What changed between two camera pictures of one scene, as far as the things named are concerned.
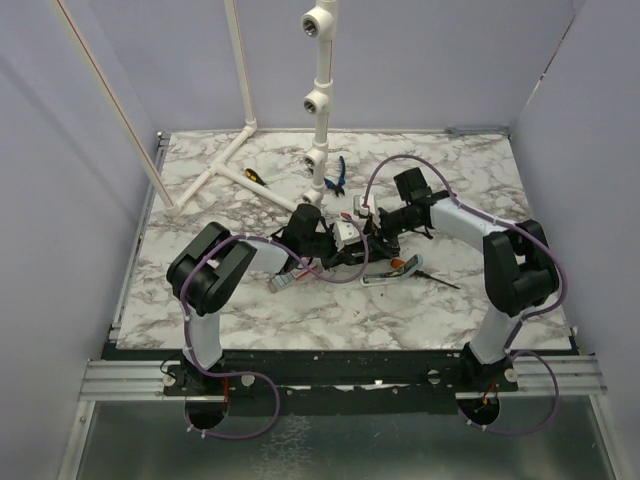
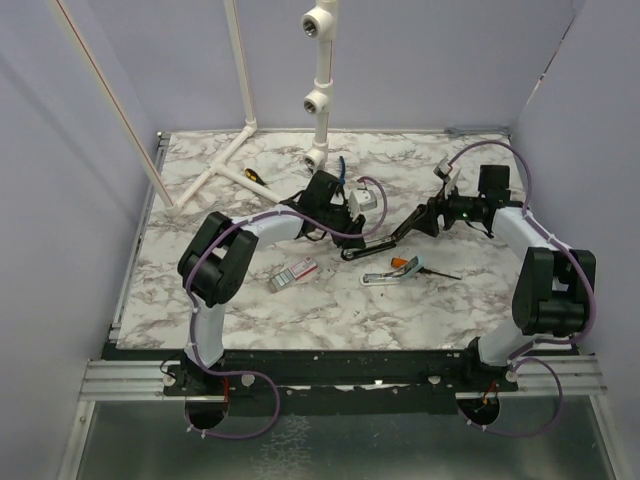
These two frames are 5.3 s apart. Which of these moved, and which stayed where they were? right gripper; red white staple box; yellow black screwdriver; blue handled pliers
Moved: right gripper
Stayed: yellow black screwdriver; red white staple box; blue handled pliers
